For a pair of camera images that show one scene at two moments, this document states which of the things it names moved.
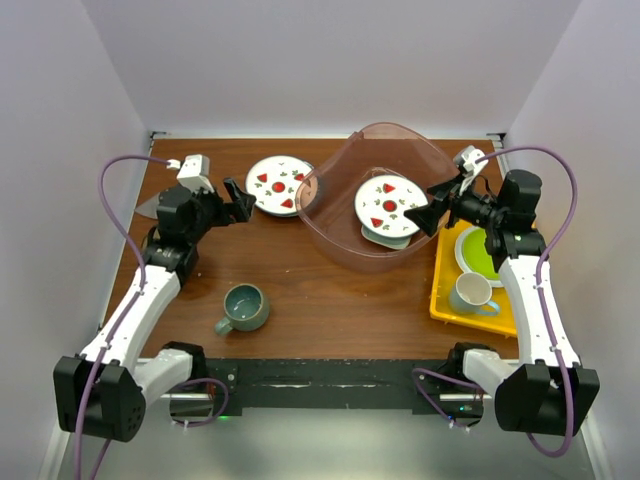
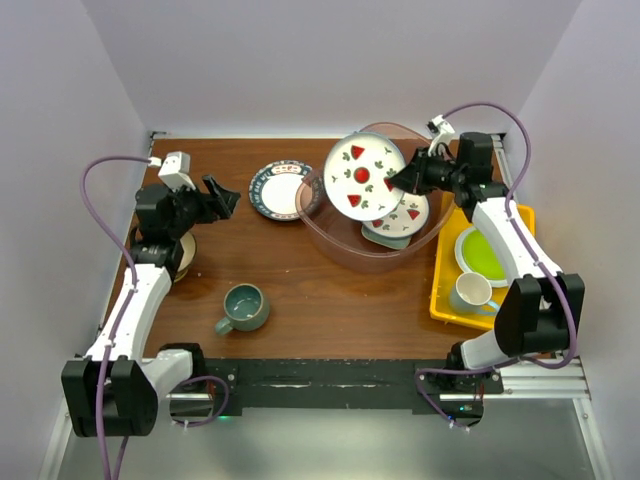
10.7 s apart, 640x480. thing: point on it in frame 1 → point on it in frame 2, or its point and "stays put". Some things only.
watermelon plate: (273, 181) → (354, 176)
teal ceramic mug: (246, 308) stays put
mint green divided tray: (393, 242) stays put
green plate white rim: (471, 254) stays put
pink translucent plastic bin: (325, 203) stays put
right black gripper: (428, 216) → (413, 176)
